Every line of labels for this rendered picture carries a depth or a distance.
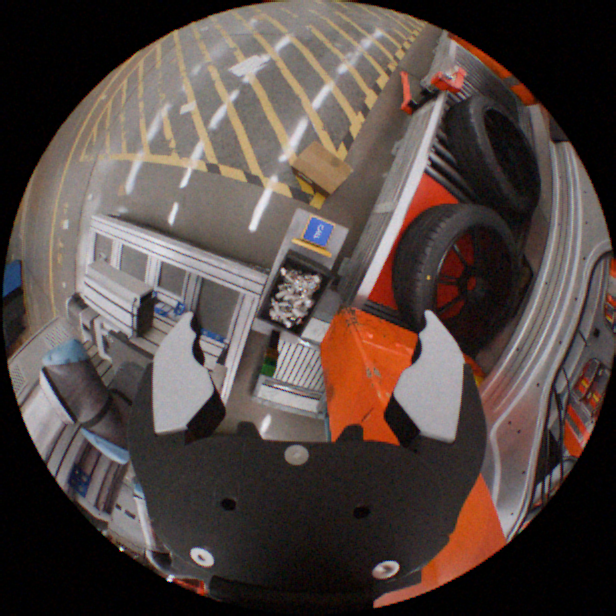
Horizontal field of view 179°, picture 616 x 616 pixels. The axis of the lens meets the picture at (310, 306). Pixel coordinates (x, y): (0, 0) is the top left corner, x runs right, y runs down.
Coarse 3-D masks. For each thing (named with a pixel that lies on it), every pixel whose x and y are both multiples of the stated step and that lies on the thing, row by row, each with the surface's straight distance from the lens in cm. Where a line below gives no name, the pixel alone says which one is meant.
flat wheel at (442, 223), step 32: (416, 224) 88; (448, 224) 78; (480, 224) 90; (416, 256) 76; (480, 256) 94; (512, 256) 110; (416, 288) 75; (480, 288) 104; (512, 288) 115; (416, 320) 80; (448, 320) 117; (480, 320) 115
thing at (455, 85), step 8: (440, 72) 114; (456, 72) 131; (464, 72) 135; (432, 80) 113; (440, 80) 111; (456, 80) 122; (408, 88) 152; (440, 88) 114; (448, 88) 116; (456, 88) 116; (408, 96) 146; (408, 112) 139
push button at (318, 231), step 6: (312, 222) 64; (318, 222) 64; (324, 222) 64; (312, 228) 64; (318, 228) 64; (324, 228) 64; (330, 228) 65; (306, 234) 64; (312, 234) 64; (318, 234) 64; (324, 234) 65; (330, 234) 65; (312, 240) 64; (318, 240) 64; (324, 240) 65; (324, 246) 65
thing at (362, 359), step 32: (352, 320) 55; (384, 320) 65; (320, 352) 67; (352, 352) 46; (384, 352) 48; (352, 384) 42; (384, 384) 37; (352, 416) 39; (480, 480) 38; (480, 512) 34; (448, 544) 28; (480, 544) 33; (448, 576) 28
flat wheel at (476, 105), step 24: (480, 96) 128; (456, 120) 114; (480, 120) 111; (504, 120) 145; (456, 144) 112; (480, 144) 102; (504, 144) 125; (528, 144) 154; (480, 168) 106; (528, 168) 145; (480, 192) 119; (504, 192) 107; (528, 192) 137
